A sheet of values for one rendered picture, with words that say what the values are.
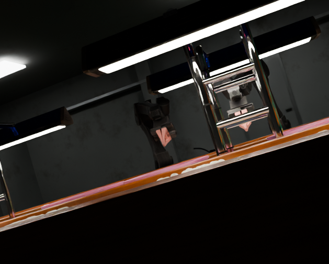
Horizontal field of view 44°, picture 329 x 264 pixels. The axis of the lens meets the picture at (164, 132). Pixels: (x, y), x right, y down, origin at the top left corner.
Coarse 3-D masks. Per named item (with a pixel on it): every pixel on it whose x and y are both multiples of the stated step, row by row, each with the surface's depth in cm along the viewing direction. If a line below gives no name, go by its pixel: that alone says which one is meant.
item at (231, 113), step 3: (237, 108) 152; (240, 108) 152; (246, 108) 151; (231, 111) 153; (234, 111) 152; (237, 111) 151; (240, 111) 151; (243, 111) 150; (246, 111) 150; (228, 114) 152; (231, 114) 152; (234, 114) 152; (246, 123) 148; (249, 123) 152; (246, 126) 147; (246, 129) 147
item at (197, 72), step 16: (192, 48) 108; (192, 64) 108; (256, 64) 104; (208, 80) 107; (208, 96) 107; (272, 96) 104; (208, 112) 107; (256, 112) 104; (272, 112) 103; (224, 144) 106
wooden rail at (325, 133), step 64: (128, 192) 64; (192, 192) 59; (256, 192) 57; (320, 192) 55; (0, 256) 67; (64, 256) 64; (128, 256) 62; (192, 256) 59; (256, 256) 57; (320, 256) 55
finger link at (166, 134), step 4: (156, 128) 176; (160, 128) 175; (164, 128) 174; (152, 132) 176; (164, 132) 173; (168, 132) 177; (164, 136) 173; (168, 136) 177; (164, 140) 172; (168, 140) 176; (164, 144) 171
